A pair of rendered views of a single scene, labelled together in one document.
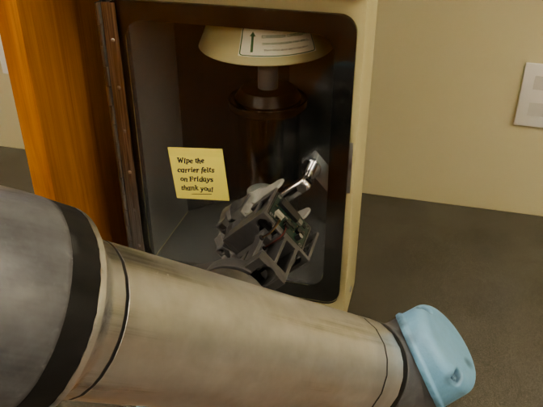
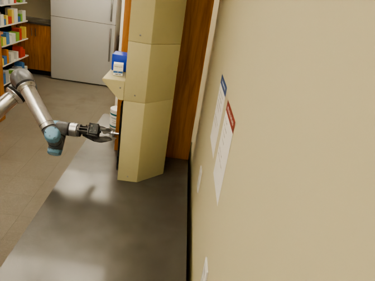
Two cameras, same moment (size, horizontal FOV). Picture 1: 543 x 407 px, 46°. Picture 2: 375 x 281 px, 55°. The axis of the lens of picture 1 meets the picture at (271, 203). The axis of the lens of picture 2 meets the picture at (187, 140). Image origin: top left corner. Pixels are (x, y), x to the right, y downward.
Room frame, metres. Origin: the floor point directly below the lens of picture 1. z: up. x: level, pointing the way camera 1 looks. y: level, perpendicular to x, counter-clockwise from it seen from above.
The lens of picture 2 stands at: (0.50, -1.87, 2.00)
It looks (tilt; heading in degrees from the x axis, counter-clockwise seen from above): 23 degrees down; 72
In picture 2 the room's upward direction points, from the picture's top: 9 degrees clockwise
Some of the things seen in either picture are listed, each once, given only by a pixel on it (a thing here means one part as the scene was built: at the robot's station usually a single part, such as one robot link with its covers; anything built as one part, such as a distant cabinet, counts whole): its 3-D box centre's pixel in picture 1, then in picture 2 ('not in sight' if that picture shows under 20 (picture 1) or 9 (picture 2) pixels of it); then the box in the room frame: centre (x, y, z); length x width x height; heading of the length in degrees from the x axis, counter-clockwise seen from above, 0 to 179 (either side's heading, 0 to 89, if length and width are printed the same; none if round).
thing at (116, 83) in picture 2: not in sight; (118, 81); (0.69, 0.07, 1.46); 0.32 x 0.12 x 0.10; 75
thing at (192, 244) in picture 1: (229, 163); (124, 128); (0.74, 0.05, 1.19); 0.30 x 0.01 x 0.40; 75
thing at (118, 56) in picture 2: not in sight; (122, 61); (0.71, 0.14, 1.55); 0.10 x 0.10 x 0.09; 75
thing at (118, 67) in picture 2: not in sight; (118, 68); (0.68, 0.03, 1.54); 0.05 x 0.05 x 0.06; 83
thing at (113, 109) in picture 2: not in sight; (118, 117); (0.77, 0.67, 1.01); 0.13 x 0.13 x 0.15
